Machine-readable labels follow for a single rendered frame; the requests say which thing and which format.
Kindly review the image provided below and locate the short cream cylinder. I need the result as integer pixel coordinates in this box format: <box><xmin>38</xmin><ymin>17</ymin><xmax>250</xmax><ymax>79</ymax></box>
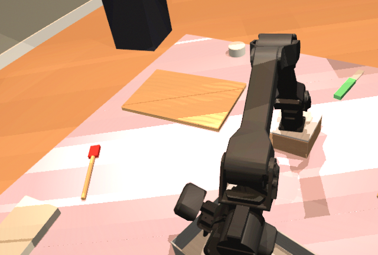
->
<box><xmin>229</xmin><ymin>41</ymin><xmax>246</xmax><ymax>58</ymax></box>

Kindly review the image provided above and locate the red spatula with wooden handle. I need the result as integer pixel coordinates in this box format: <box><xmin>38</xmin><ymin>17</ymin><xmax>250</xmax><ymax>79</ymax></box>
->
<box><xmin>81</xmin><ymin>145</ymin><xmax>100</xmax><ymax>200</ymax></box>

